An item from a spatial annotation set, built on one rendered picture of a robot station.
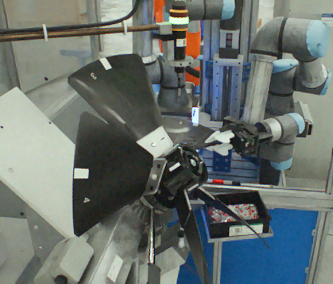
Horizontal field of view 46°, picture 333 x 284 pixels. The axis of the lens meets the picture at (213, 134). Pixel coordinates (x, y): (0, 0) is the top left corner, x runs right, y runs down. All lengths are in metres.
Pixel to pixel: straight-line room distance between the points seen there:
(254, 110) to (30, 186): 0.75
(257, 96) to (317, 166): 1.93
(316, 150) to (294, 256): 1.49
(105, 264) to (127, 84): 0.45
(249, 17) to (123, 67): 0.91
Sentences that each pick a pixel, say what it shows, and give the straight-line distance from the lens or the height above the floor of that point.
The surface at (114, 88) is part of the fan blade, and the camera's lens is 1.02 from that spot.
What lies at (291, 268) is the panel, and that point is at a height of 0.45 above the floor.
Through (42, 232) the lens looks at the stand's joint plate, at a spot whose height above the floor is 1.03.
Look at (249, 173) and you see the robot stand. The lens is 1.90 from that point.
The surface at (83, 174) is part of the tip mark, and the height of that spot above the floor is 1.34.
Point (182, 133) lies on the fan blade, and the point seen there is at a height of 1.19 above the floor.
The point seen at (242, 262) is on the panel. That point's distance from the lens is 1.81.
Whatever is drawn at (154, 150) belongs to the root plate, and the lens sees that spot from 1.01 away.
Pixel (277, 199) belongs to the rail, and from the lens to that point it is 1.57.
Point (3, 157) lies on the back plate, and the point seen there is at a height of 1.28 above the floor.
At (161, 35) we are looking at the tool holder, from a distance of 0.94.
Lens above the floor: 1.72
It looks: 26 degrees down
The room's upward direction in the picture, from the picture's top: 2 degrees clockwise
